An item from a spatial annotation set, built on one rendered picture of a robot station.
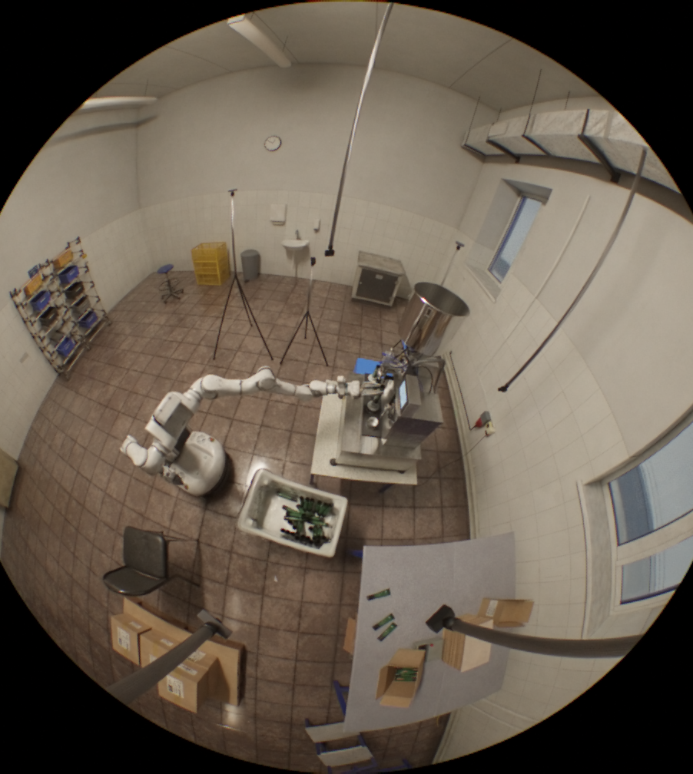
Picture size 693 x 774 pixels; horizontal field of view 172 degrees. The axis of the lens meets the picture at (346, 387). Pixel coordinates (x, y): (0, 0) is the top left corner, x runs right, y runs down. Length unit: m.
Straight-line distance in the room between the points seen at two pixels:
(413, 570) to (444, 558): 0.24
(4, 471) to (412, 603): 5.51
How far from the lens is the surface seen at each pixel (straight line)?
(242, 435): 2.49
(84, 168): 6.01
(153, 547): 1.92
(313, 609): 2.31
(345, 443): 1.31
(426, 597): 1.71
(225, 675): 2.64
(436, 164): 4.57
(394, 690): 1.75
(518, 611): 2.14
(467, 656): 1.78
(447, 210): 4.65
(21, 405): 5.42
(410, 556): 1.61
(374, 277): 4.07
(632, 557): 2.32
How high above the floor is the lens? 2.20
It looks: 51 degrees down
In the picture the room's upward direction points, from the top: 17 degrees clockwise
